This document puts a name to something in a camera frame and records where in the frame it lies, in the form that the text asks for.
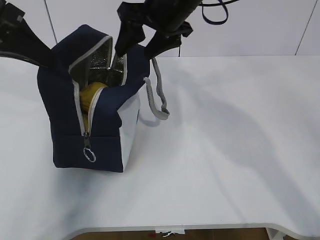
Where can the white tape under table edge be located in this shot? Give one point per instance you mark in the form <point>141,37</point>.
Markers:
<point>170,231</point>

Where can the yellow toy pear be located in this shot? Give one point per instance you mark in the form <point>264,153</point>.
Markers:
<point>86,97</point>

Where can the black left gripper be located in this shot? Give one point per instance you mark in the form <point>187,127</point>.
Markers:
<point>18,41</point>

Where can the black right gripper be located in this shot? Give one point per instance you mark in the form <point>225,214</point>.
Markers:
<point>167,17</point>

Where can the navy insulated lunch bag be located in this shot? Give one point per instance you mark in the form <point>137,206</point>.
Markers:
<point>83,57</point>

